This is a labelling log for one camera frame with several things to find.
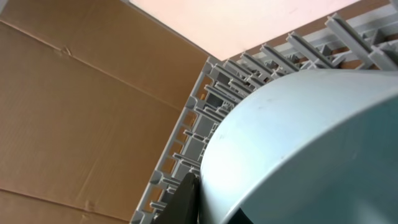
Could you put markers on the light blue bowl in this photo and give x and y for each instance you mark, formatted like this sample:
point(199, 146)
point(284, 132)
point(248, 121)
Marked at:
point(316, 146)

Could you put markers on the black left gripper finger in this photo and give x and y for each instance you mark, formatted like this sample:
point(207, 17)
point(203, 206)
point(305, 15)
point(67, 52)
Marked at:
point(184, 205)

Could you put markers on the brown cardboard panel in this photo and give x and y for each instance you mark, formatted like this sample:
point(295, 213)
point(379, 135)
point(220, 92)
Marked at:
point(90, 93)

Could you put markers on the grey plastic dish rack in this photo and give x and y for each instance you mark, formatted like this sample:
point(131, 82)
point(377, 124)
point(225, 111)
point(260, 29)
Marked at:
point(366, 41)

